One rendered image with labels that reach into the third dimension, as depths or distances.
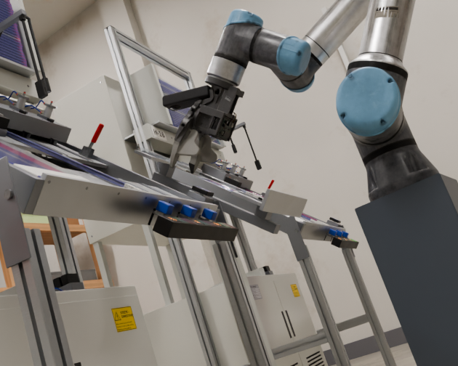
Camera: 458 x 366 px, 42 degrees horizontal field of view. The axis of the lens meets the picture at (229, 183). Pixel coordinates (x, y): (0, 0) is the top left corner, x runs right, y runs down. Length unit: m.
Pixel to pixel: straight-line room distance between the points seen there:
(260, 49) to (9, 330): 0.77
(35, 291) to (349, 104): 0.63
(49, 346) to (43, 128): 0.95
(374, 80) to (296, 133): 3.91
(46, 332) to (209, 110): 0.57
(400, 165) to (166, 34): 4.87
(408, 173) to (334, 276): 3.66
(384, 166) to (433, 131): 3.44
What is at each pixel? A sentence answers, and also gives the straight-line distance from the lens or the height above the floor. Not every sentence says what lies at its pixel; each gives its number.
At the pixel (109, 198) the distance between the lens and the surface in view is 1.17.
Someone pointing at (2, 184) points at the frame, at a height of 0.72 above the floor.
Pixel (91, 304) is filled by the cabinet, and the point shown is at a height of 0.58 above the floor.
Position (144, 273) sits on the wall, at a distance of 5.82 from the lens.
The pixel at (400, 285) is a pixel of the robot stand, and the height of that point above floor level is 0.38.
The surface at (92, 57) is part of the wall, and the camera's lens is 6.53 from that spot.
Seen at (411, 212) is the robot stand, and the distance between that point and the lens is 1.19.
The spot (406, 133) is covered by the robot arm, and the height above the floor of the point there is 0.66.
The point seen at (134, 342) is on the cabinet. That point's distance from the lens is 1.63.
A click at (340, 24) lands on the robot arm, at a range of 1.36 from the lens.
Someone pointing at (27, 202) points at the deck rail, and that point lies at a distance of 1.02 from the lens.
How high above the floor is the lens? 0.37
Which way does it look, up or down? 15 degrees up
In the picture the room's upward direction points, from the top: 19 degrees counter-clockwise
